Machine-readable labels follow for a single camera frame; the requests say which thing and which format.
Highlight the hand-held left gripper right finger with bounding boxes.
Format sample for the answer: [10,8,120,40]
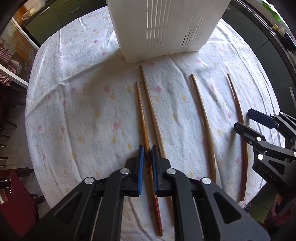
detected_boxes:
[151,145,271,241]

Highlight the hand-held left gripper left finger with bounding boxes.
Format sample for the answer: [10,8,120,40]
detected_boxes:
[24,146,145,241]

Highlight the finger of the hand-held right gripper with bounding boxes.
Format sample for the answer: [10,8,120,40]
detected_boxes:
[234,122,296,163]
[247,109,296,150]

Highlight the brown wooden chopstick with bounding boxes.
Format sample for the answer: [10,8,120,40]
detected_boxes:
[135,81,163,237]
[227,73,247,202]
[139,65,174,216]

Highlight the white plastic utensil holder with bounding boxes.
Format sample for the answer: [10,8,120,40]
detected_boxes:
[105,0,232,64]

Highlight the person's right forearm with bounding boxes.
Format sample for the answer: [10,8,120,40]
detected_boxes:
[264,199,290,231]

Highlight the light wooden chopstick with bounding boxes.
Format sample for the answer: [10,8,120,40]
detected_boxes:
[190,73,217,184]

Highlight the black stone countertop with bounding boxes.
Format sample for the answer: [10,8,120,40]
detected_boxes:
[228,0,296,98]

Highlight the floral white tablecloth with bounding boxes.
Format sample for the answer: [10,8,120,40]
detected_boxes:
[24,5,287,241]

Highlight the green plastic basket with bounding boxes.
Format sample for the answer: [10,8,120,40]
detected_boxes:
[261,0,281,19]

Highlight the red chair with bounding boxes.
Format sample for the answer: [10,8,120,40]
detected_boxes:
[0,169,44,237]

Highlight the dark wooden chair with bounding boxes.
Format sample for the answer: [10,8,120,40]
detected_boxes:
[0,86,18,167]

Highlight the glass sliding door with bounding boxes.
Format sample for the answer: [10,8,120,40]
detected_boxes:
[0,19,40,89]

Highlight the red checked apron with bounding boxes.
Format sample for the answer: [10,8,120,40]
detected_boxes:
[0,45,15,87]

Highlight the green lower cabinets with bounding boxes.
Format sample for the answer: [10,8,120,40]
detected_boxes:
[24,0,109,44]

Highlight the plastic bag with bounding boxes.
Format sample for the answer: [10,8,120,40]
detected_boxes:
[22,0,50,20]

